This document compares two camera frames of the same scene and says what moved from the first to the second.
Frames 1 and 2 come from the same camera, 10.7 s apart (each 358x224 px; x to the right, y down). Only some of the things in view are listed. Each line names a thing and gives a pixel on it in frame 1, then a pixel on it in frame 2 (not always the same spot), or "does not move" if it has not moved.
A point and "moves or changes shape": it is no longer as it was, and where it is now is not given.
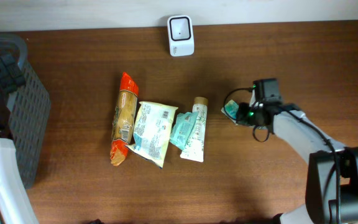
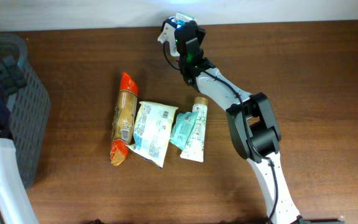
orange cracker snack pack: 124,118 does not move
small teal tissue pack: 230,110 moves or changes shape
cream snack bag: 152,131 does not move
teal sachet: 184,122 does not move
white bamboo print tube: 195,148 does not move
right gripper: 240,114 → 200,34
